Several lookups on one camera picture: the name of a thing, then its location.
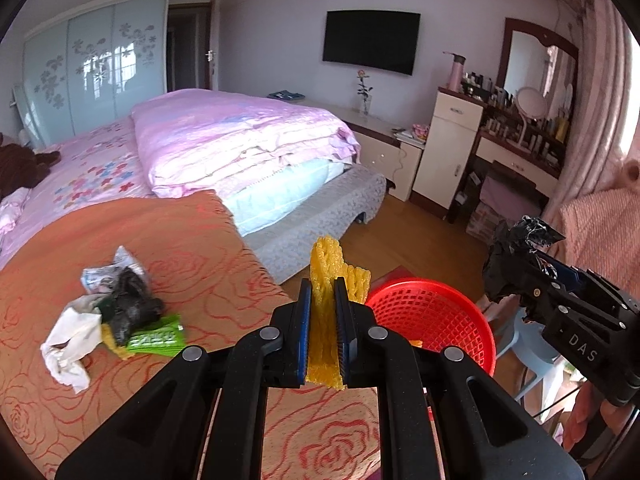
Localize small black plastic bag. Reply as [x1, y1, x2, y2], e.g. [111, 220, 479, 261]
[100, 266, 166, 346]

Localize light blue pillow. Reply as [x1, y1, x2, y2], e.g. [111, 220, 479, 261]
[220, 157, 346, 236]

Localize light blue plastic stool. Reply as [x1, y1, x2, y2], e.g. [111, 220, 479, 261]
[492, 310, 566, 401]

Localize glass door flower wardrobe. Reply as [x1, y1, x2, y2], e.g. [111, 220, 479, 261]
[15, 0, 171, 148]

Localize tall white cabinet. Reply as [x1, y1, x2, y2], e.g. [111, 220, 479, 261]
[411, 87, 486, 208]

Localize brown framed wall mirror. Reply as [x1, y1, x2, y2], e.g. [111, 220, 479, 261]
[501, 17, 581, 111]

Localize bedroom door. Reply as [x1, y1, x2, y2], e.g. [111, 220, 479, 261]
[167, 0, 221, 95]

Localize rose in glass vase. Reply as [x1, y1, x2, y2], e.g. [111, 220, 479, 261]
[356, 70, 373, 116]

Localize pink thermos bottle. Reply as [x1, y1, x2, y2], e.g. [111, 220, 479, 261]
[442, 51, 467, 92]

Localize pink floral bed sheet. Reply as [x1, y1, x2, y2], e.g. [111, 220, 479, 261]
[0, 120, 156, 271]

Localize silver printed wrapper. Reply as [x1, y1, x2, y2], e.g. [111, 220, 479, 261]
[81, 245, 148, 296]

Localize large black plastic bag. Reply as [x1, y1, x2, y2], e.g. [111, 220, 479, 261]
[482, 215, 566, 306]

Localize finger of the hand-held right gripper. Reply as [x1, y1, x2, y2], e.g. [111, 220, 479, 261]
[519, 257, 627, 332]
[542, 252, 640, 312]

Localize stool with purple cushion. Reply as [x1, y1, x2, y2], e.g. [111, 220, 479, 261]
[477, 162, 551, 221]

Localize brown white dressing table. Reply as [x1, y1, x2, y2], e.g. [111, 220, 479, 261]
[447, 125, 566, 226]

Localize brown teddy bear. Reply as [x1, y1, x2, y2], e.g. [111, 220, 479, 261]
[0, 132, 63, 201]

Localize grey covered bed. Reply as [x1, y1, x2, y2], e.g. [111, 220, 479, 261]
[240, 162, 388, 286]

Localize green snack packet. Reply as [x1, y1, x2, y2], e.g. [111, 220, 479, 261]
[125, 312, 185, 358]

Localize black wall television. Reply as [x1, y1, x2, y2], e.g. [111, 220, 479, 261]
[322, 10, 421, 77]

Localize white folded tissue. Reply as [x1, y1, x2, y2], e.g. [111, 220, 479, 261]
[40, 296, 108, 395]

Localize folded pink quilt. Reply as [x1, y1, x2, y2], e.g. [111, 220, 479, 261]
[131, 87, 362, 198]

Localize pink white printed pillow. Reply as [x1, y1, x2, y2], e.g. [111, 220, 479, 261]
[0, 187, 31, 241]

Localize person's right hand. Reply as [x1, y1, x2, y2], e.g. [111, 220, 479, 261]
[562, 387, 631, 461]

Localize white headboard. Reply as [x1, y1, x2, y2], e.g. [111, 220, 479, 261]
[10, 85, 41, 148]

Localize low cream cabinet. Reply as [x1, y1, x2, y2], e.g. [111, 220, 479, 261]
[325, 105, 426, 201]

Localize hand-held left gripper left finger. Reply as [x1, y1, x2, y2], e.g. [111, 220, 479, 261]
[55, 279, 313, 480]

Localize row of cosmetic bottles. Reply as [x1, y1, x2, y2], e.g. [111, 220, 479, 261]
[462, 72, 571, 158]

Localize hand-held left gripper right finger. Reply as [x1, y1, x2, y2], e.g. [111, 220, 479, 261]
[333, 277, 585, 480]

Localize red plastic mesh basket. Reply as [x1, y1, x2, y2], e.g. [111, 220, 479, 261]
[362, 279, 497, 378]

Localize pink patterned storage box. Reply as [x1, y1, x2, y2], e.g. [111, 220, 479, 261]
[467, 202, 516, 241]

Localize round white vanity mirror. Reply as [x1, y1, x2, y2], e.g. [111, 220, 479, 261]
[515, 86, 548, 150]

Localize pink patterned curtain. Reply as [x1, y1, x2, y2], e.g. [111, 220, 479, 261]
[542, 0, 640, 241]

